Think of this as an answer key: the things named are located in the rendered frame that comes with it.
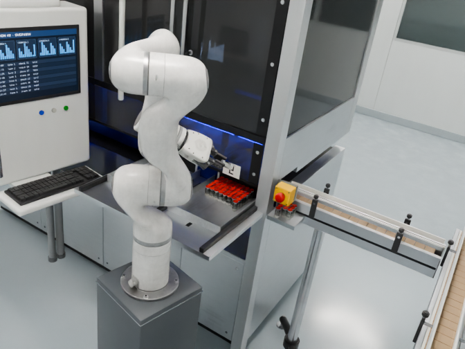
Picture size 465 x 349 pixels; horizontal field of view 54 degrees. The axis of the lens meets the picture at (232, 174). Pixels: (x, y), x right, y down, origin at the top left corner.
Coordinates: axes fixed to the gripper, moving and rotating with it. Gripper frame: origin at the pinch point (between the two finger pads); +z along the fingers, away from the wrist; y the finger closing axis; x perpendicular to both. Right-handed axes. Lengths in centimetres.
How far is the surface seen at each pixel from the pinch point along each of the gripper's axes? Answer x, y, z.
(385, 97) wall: 177, 355, 305
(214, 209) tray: 32.2, 0.7, 19.0
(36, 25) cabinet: 40, 47, -74
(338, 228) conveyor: 5, 2, 63
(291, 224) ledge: 14.8, 0.1, 46.5
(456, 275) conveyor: -30, -18, 88
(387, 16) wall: 121, 414, 243
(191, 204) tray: 37.9, 1.3, 10.5
